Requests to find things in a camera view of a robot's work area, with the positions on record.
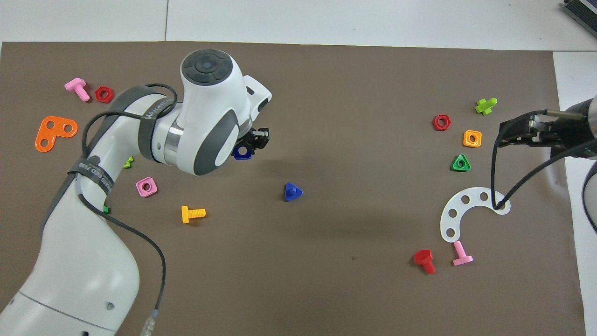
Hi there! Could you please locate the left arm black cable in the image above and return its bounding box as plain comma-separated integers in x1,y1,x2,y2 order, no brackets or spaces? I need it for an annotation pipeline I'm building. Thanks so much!
77,83,179,336

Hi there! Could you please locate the blue triangle-head toy bolt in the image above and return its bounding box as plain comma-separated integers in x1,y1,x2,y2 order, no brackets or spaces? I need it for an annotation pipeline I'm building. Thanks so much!
284,182,304,203

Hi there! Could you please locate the orange heart-shaped plate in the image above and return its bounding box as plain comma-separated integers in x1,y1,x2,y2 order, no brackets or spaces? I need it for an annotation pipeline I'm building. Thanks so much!
35,116,79,153

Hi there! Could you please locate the red plastic toy bolt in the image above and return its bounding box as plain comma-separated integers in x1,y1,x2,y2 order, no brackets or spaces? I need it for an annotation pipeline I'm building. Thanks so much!
413,249,437,275

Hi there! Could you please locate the orange plastic toy bolt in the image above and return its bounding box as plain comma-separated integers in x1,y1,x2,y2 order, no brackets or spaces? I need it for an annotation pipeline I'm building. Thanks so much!
181,206,207,224

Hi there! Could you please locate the brown table mat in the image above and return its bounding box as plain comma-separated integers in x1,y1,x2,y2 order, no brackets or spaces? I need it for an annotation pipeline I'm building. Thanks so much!
0,41,586,336

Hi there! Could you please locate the white curved perforated plate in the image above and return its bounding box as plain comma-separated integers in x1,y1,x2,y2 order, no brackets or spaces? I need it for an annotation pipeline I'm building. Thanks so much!
440,187,512,244

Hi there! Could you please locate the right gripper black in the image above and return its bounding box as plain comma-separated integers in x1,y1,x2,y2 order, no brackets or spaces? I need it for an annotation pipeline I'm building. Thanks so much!
497,100,594,159

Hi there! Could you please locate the pink plastic toy bolt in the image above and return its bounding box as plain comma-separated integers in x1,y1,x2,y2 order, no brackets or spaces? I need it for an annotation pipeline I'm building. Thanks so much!
64,77,91,103
452,241,474,266

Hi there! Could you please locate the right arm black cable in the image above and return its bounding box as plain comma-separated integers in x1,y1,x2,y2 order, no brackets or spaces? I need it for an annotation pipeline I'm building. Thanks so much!
491,110,597,210

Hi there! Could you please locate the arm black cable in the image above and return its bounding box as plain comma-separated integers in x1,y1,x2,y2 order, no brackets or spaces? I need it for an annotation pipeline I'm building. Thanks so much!
77,83,179,336
491,110,597,210

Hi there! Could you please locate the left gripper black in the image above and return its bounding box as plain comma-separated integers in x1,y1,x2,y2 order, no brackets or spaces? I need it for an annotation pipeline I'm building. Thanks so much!
242,128,270,150

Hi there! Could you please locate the pink square toy nut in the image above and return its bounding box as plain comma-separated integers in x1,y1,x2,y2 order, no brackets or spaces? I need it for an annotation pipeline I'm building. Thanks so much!
136,177,158,198

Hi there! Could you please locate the lime cross-head toy bolt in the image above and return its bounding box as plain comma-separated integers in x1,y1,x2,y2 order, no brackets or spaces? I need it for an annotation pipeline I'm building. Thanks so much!
475,98,498,116

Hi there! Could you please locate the black ribbed device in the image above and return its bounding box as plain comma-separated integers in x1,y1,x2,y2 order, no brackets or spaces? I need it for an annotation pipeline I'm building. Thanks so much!
562,0,597,37

